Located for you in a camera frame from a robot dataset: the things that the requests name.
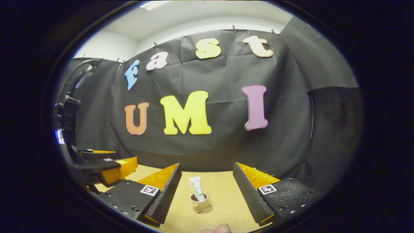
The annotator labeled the black backdrop cloth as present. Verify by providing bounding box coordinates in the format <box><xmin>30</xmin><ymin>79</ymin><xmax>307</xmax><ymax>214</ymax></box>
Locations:
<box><xmin>55</xmin><ymin>16</ymin><xmax>363</xmax><ymax>194</ymax></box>

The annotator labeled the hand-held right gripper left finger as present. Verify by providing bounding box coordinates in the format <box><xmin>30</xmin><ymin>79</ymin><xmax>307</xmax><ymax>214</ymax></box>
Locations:
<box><xmin>98</xmin><ymin>163</ymin><xmax>182</xmax><ymax>227</ymax></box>

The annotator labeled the white ceiling light panel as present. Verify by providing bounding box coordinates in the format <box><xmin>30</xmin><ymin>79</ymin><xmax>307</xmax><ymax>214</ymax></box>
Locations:
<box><xmin>140</xmin><ymin>1</ymin><xmax>171</xmax><ymax>11</ymax></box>

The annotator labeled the wooden desktop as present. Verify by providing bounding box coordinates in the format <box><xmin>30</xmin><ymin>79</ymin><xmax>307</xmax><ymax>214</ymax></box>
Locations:
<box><xmin>94</xmin><ymin>164</ymin><xmax>282</xmax><ymax>233</ymax></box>

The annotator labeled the white toothpaste tube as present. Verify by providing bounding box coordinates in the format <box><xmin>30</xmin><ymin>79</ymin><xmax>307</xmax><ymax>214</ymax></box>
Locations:
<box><xmin>189</xmin><ymin>176</ymin><xmax>206</xmax><ymax>202</ymax></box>

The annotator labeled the round brown coaster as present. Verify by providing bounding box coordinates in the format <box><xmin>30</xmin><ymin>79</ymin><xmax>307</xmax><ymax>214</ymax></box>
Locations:
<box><xmin>193</xmin><ymin>203</ymin><xmax>214</xmax><ymax>214</ymax></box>

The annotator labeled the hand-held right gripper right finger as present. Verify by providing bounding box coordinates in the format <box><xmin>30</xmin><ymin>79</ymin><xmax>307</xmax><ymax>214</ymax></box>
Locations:
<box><xmin>232</xmin><ymin>162</ymin><xmax>321</xmax><ymax>227</ymax></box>

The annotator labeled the black cable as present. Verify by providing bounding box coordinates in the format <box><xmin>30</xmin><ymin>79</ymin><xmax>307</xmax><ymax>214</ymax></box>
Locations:
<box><xmin>63</xmin><ymin>58</ymin><xmax>101</xmax><ymax>97</ymax></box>

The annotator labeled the beige cup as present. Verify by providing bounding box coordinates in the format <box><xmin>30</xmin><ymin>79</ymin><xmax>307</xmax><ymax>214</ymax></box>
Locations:
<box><xmin>190</xmin><ymin>193</ymin><xmax>210</xmax><ymax>213</ymax></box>

